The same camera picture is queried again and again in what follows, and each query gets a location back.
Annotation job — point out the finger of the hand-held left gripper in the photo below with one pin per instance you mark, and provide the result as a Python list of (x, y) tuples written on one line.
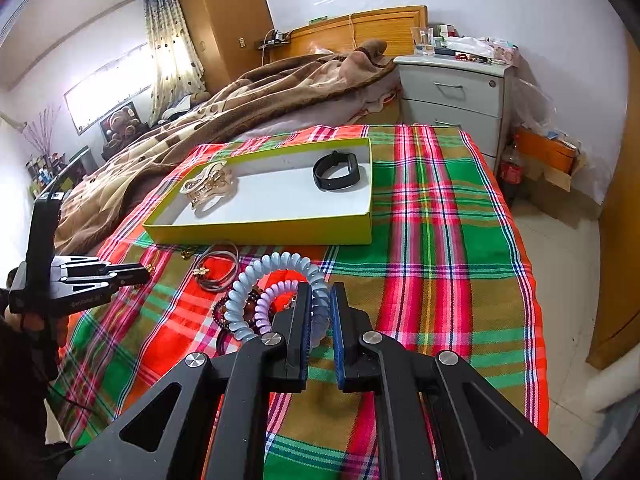
[(85, 262), (90, 292)]

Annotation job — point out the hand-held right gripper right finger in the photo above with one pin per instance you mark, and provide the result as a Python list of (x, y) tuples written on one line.
[(341, 340)]

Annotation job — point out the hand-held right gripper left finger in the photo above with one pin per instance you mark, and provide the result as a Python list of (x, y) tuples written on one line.
[(302, 340)]

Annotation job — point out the small gold hair clip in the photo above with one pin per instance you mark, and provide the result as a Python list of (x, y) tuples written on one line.
[(188, 253)]

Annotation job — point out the beige hair claw clip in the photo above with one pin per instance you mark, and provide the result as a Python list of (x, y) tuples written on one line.
[(210, 182)]

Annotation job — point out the yellow-green cardboard box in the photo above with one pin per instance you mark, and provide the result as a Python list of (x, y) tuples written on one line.
[(280, 190)]

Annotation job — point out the black smart band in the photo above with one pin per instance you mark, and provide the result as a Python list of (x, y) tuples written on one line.
[(350, 162)]

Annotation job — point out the person's left hand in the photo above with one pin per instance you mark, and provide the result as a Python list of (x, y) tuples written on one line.
[(30, 324)]

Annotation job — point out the row of small bottles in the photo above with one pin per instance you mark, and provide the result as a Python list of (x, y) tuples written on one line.
[(42, 172)]

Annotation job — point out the dried branches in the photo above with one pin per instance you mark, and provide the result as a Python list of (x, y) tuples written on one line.
[(42, 130)]

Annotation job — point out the brown teddy bear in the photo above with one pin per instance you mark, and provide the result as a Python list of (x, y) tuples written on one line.
[(120, 122)]

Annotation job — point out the colourful plaid bed sheet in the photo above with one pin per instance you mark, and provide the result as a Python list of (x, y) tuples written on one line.
[(450, 260)]

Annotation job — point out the bright window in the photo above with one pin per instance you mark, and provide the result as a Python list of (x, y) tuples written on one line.
[(100, 95)]

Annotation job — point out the brown patterned blanket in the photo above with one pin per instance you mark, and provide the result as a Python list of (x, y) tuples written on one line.
[(200, 105)]

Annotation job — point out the dotted curtain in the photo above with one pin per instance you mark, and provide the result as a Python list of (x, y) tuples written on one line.
[(170, 50)]

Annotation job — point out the cola bottle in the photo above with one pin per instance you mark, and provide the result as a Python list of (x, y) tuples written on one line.
[(510, 175)]

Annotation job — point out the pink quilt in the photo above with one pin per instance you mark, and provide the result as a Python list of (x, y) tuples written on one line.
[(372, 102)]

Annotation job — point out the brown cardboard box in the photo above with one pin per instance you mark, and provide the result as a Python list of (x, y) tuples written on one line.
[(555, 178)]

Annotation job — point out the grey nightstand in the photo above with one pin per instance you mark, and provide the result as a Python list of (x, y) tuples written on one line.
[(460, 95)]

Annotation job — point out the orange box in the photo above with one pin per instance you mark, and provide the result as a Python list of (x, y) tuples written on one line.
[(542, 152)]

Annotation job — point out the wooden wardrobe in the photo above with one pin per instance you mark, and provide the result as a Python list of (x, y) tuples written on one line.
[(225, 20)]

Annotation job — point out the power strip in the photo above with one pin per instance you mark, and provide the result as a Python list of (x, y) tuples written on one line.
[(274, 40)]

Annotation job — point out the clear plastic bag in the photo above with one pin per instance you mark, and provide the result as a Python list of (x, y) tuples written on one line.
[(532, 105)]

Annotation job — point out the wooden door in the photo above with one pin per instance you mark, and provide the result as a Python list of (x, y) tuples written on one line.
[(620, 210)]

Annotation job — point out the clear drinking glass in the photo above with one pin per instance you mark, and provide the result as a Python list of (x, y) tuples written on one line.
[(422, 42)]

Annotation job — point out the wooden headboard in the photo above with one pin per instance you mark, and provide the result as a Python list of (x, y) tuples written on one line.
[(380, 25)]

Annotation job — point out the white plastic bag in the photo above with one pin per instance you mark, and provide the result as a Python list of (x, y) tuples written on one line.
[(472, 45)]

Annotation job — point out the tissue pack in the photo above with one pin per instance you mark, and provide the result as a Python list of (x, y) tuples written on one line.
[(505, 53)]

